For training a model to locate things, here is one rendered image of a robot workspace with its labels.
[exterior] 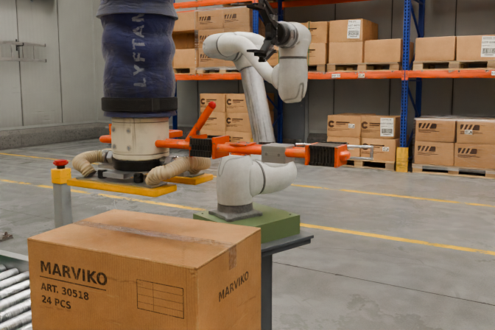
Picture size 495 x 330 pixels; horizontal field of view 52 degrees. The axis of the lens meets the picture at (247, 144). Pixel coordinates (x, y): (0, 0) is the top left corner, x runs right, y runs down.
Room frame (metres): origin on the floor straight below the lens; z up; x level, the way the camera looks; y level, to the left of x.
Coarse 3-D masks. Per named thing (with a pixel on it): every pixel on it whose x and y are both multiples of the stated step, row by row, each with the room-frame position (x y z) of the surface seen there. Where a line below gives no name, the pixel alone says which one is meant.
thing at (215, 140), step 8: (192, 136) 1.42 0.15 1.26; (200, 136) 1.45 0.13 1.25; (208, 136) 1.48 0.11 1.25; (216, 136) 1.47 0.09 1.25; (224, 136) 1.42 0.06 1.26; (192, 144) 1.41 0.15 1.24; (200, 144) 1.39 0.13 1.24; (208, 144) 1.37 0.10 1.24; (216, 144) 1.39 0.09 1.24; (192, 152) 1.40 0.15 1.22; (200, 152) 1.39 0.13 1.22; (208, 152) 1.37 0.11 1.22; (216, 152) 1.39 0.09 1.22; (224, 152) 1.42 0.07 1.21
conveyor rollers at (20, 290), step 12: (0, 276) 2.22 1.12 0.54; (12, 276) 2.27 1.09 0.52; (24, 276) 2.23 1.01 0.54; (0, 288) 2.11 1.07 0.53; (12, 288) 2.08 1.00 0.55; (24, 288) 2.12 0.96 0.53; (0, 300) 2.01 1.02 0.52; (12, 300) 1.97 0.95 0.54; (24, 300) 2.01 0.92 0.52; (0, 312) 1.84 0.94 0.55; (12, 312) 1.86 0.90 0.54; (24, 312) 1.84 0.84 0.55; (0, 324) 1.74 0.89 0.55; (12, 324) 1.76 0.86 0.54; (24, 324) 1.80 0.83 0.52
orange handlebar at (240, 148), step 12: (180, 132) 1.78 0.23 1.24; (156, 144) 1.49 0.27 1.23; (168, 144) 1.46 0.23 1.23; (180, 144) 1.44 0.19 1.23; (228, 144) 1.38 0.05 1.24; (240, 144) 1.35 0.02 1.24; (252, 144) 1.38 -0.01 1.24; (288, 156) 1.28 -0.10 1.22; (300, 156) 1.27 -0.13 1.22; (348, 156) 1.23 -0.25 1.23
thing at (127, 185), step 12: (72, 180) 1.50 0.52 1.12; (84, 180) 1.48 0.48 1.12; (96, 180) 1.47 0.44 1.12; (108, 180) 1.46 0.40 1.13; (120, 180) 1.46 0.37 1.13; (132, 180) 1.46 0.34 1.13; (144, 180) 1.46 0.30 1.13; (120, 192) 1.41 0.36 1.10; (132, 192) 1.38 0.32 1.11; (144, 192) 1.36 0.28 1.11; (156, 192) 1.35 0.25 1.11; (168, 192) 1.39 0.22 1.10
